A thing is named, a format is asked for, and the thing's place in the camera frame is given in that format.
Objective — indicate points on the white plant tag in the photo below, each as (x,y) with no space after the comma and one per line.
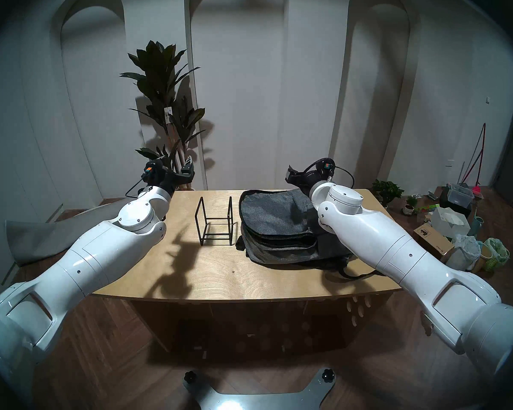
(169,114)

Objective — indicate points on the brown cardboard box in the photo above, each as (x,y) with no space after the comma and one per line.
(429,238)

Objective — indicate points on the clear plastic storage container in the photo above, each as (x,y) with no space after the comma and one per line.
(461,195)

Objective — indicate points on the rolled grey mat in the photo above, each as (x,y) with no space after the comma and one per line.
(42,238)

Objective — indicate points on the tall dark leafy plant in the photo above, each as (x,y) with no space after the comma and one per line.
(162,84)

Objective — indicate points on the bushy small green plant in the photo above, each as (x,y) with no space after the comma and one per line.
(387,189)

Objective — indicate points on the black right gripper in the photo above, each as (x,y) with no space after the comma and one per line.
(314,174)

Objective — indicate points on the black base knob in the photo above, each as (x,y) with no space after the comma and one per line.
(327,375)
(190,378)

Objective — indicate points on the green mesh bag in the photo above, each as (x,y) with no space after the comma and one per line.
(498,253)

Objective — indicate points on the black storage box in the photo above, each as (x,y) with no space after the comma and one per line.
(446,200)

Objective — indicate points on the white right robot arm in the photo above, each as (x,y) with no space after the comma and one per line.
(389,251)

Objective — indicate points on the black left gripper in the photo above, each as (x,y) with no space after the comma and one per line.
(169,178)

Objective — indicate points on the tan bucket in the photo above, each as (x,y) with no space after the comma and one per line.
(482,259)

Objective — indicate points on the tiny plant in white pot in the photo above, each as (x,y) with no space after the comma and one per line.
(409,207)

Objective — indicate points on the teal cup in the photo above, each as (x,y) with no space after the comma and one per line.
(476,225)

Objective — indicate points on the grey and black backpack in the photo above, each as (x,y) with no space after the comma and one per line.
(278,225)

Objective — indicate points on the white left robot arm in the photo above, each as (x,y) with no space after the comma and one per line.
(89,259)

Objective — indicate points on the white plastic bag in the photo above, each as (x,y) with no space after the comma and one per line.
(464,251)

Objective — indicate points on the light wooden table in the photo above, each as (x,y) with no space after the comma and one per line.
(248,281)

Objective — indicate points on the white open box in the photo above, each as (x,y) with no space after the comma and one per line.
(449,223)

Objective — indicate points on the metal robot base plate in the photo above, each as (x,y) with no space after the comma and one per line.
(256,400)

